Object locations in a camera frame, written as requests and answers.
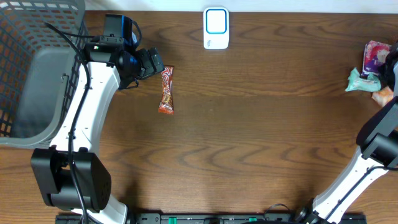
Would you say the orange tissue pack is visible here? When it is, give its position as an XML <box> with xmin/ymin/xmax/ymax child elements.
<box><xmin>371</xmin><ymin>86</ymin><xmax>394</xmax><ymax>107</ymax></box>

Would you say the red purple noodle packet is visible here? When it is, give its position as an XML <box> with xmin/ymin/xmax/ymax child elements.
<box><xmin>361</xmin><ymin>40</ymin><xmax>391</xmax><ymax>78</ymax></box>

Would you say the teal snack wrapper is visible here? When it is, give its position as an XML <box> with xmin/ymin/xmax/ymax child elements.
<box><xmin>345</xmin><ymin>68</ymin><xmax>381</xmax><ymax>92</ymax></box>

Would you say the red Top chocolate bar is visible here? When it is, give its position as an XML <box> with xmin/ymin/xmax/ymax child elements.
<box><xmin>158</xmin><ymin>66</ymin><xmax>174</xmax><ymax>114</ymax></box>

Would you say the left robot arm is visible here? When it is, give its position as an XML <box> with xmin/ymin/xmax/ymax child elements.
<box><xmin>30</xmin><ymin>36</ymin><xmax>165</xmax><ymax>223</ymax></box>

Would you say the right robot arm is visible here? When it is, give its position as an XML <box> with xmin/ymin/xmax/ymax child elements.
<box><xmin>293</xmin><ymin>44</ymin><xmax>397</xmax><ymax>223</ymax></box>

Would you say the dark grey plastic basket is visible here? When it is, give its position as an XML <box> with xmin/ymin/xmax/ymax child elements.
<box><xmin>1</xmin><ymin>0</ymin><xmax>88</xmax><ymax>149</ymax></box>

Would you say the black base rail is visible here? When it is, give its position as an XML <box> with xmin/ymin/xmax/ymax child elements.
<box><xmin>55</xmin><ymin>213</ymin><xmax>367</xmax><ymax>224</ymax></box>

